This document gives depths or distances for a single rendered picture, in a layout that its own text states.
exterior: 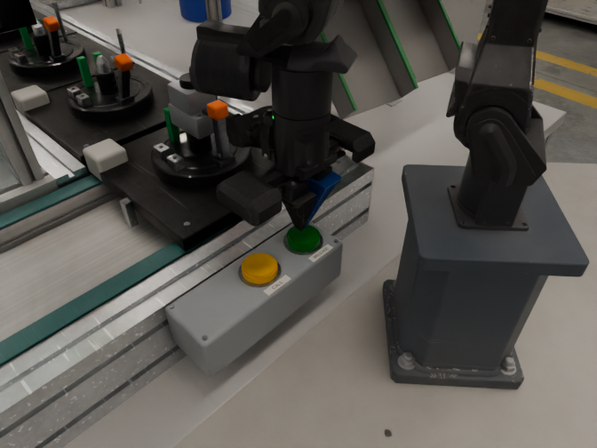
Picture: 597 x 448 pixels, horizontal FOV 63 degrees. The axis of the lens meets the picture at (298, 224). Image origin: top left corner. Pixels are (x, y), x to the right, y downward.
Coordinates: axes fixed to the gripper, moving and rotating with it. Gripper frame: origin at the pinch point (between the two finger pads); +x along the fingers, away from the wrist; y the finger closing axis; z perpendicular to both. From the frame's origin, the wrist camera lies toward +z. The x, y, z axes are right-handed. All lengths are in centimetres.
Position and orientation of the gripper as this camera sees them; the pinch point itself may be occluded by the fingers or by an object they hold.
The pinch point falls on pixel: (300, 204)
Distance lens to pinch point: 54.8
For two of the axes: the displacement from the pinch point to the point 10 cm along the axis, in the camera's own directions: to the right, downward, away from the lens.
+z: -7.2, -4.6, 5.3
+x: -0.1, 7.6, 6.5
